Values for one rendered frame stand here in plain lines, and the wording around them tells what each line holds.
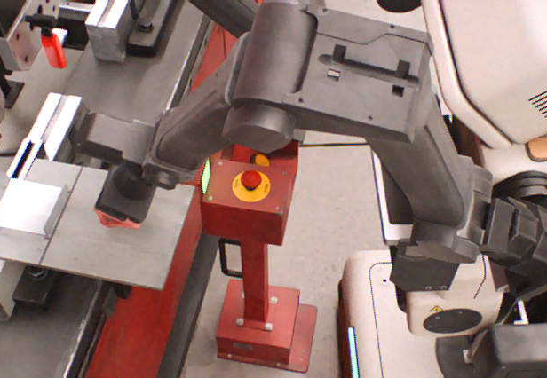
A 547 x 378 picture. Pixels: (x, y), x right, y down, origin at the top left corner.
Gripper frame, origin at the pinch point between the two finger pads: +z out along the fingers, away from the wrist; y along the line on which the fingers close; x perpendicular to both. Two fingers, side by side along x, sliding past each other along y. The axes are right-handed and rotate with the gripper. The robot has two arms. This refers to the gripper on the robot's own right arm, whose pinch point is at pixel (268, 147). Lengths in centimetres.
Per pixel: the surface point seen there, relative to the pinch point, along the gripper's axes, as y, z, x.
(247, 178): 3.1, -2.4, 10.2
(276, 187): -2.9, -1.0, 9.3
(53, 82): 67, 98, -75
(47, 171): 35.1, -13.7, 27.2
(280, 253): -19, 75, -20
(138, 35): 30.6, -5.0, -13.6
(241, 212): 2.3, 1.9, 15.0
